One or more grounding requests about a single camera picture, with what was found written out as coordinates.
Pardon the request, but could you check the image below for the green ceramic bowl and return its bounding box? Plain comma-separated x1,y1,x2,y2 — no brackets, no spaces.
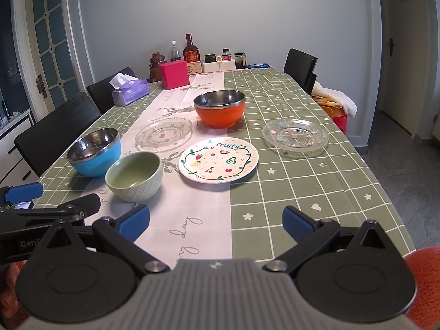
104,151,164,204

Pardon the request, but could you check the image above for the blue steel bowl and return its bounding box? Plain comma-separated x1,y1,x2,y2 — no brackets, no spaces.
66,128,122,178

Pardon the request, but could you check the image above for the clear glass plate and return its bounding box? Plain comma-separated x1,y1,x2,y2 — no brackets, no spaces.
135,117,193,153
263,117,329,156

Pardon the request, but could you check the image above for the white fruity ceramic plate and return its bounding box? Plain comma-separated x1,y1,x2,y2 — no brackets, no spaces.
178,137,259,184

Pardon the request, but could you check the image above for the orange steel bowl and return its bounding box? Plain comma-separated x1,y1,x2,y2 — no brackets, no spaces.
193,89,246,129

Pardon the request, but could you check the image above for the left hand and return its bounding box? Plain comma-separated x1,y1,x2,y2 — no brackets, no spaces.
1,262,26,329

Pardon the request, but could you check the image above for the black chair near left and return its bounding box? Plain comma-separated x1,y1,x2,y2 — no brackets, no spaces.
14,92,101,177

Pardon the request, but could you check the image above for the black chair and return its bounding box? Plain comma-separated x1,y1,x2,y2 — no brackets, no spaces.
284,48,318,95
87,73,117,115
14,92,101,177

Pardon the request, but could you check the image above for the green white checked tablecloth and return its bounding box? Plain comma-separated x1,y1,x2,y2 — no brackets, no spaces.
34,67,416,269

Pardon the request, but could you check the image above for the red stool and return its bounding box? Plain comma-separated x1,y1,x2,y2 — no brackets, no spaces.
321,105,348,134

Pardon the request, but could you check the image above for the black chair far left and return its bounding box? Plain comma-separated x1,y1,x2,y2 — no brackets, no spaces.
87,73,117,115

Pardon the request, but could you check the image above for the white cloth on stool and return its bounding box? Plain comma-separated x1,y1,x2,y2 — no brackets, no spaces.
311,81,357,118

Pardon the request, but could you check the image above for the purple tissue box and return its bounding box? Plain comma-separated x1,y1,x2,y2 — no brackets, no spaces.
109,73,150,106

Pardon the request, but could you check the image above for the white glass panel door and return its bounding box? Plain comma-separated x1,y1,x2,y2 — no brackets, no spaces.
11,0,85,120

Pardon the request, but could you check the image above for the pink box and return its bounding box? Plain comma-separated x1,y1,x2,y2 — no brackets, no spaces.
159,60,190,90

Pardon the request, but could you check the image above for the brown figurine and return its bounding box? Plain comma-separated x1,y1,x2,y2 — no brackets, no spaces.
149,52,166,83

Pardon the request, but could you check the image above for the black chair right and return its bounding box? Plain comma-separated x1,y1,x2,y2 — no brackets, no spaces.
284,48,318,95

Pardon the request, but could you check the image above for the clear water bottle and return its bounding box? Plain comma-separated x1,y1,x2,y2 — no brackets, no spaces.
170,40,181,62

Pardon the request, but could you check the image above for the blue packet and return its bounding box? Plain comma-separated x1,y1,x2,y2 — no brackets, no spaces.
247,63,271,69

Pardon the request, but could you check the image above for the brown liquor bottle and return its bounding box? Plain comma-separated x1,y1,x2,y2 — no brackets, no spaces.
183,34,201,63

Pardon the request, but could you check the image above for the black lid jar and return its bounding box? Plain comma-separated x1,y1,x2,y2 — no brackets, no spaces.
204,54,216,63

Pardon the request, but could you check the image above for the white box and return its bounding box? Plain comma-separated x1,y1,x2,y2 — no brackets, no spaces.
203,60,236,73

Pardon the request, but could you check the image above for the dark glass jar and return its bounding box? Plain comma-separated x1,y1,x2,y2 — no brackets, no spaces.
234,52,247,69

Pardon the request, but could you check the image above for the red label jar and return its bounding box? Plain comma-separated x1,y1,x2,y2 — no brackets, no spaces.
222,48,232,61

